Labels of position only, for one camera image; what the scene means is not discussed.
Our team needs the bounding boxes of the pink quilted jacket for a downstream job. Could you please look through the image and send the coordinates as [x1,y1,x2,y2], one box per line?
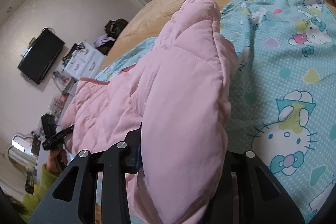
[62,0,238,223]

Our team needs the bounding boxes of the purple clothes pile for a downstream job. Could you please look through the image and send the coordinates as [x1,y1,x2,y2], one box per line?
[93,35,115,48]

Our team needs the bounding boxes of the green sleeve forearm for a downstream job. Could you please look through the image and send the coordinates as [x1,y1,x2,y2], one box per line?
[19,164,58,223]

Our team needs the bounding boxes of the black wall television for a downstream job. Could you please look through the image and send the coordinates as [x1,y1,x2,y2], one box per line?
[18,29,65,85]

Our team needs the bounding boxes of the hello kitty blue sheet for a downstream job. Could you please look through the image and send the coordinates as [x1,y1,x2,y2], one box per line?
[97,0,335,223]

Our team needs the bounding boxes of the black backpack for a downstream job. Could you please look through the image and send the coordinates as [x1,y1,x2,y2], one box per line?
[105,18,129,39]

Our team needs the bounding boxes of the white drawer chest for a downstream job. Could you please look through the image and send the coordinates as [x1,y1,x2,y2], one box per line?
[60,42,106,80]

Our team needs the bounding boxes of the person left hand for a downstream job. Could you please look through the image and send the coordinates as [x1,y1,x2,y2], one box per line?
[46,149,68,176]

